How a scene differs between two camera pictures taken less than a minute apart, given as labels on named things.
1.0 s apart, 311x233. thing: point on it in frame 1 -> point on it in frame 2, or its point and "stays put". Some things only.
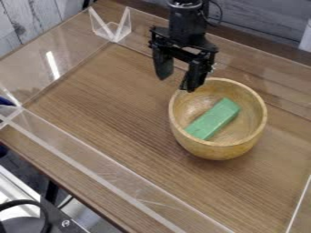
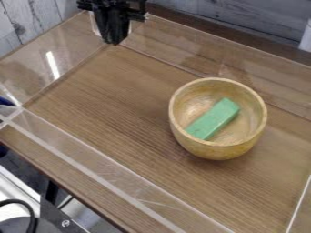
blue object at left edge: [6, 101] stays put
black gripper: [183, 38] -> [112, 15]
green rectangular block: [214, 118] stays put
